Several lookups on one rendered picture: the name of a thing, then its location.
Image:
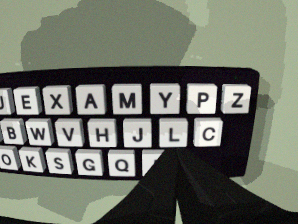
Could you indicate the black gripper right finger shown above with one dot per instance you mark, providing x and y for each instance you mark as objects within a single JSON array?
[{"x": 207, "y": 196}]

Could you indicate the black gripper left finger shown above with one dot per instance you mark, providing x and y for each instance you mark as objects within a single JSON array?
[{"x": 152, "y": 201}]

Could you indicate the black keyboard base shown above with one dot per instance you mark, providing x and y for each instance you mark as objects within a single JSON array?
[{"x": 112, "y": 123}]

